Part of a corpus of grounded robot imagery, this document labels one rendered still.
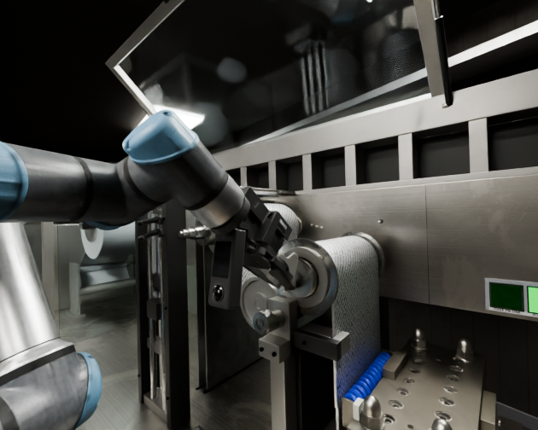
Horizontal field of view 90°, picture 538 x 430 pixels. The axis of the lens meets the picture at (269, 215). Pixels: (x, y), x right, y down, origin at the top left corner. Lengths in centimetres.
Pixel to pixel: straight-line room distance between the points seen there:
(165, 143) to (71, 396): 45
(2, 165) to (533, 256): 84
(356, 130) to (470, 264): 45
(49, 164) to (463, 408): 70
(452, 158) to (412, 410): 59
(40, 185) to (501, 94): 82
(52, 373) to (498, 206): 90
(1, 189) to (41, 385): 37
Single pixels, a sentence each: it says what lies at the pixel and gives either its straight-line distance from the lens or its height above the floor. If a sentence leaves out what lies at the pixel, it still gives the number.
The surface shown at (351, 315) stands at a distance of 60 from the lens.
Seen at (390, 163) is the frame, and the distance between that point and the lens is 90.
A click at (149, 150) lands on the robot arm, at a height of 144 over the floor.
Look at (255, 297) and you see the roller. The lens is 64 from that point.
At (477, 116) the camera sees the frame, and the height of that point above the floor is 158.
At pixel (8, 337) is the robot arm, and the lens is 63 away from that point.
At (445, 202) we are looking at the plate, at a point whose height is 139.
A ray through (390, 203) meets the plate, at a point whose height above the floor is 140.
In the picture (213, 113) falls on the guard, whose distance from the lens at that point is 116.
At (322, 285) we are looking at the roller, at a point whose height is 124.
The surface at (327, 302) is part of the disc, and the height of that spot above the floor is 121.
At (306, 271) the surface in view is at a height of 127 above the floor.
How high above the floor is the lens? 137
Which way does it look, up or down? 1 degrees up
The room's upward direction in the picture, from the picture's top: 2 degrees counter-clockwise
